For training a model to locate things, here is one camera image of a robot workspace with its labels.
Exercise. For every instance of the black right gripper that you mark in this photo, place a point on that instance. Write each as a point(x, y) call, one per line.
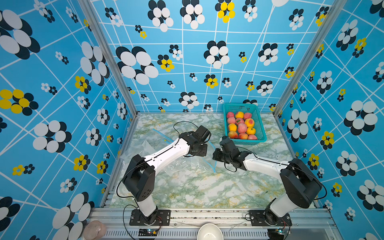
point(215, 156)

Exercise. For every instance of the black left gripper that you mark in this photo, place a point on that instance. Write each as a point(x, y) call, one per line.
point(204, 153)

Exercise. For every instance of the clear zip-top bag blue zipper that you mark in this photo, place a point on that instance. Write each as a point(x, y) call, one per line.
point(190, 163)

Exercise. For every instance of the pink red peach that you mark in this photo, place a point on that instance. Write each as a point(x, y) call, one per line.
point(242, 128)

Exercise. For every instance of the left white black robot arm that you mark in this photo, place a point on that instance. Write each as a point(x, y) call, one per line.
point(139, 178)

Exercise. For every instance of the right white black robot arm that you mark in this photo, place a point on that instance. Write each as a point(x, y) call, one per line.
point(301, 186)

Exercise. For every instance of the pink peach in basket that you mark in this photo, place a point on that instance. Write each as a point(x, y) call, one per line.
point(231, 120)

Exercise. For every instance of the orange red peach in basket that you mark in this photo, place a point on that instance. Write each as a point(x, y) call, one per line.
point(250, 122)

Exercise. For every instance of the yellow peach in basket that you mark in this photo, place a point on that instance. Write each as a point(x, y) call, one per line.
point(239, 115)

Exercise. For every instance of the teal plastic basket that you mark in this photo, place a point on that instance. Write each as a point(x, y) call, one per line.
point(250, 111)

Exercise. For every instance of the white bowl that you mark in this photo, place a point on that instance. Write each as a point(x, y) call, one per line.
point(210, 232)

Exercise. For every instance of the pink translucent object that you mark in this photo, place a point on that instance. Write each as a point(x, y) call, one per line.
point(95, 230)

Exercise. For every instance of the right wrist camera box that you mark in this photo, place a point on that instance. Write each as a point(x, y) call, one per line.
point(228, 146)

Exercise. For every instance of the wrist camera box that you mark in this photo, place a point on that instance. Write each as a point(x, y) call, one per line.
point(203, 134)
point(228, 146)

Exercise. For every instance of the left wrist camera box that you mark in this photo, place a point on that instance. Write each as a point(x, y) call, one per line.
point(203, 134)

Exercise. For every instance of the aluminium front rail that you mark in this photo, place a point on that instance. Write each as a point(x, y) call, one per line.
point(234, 224)

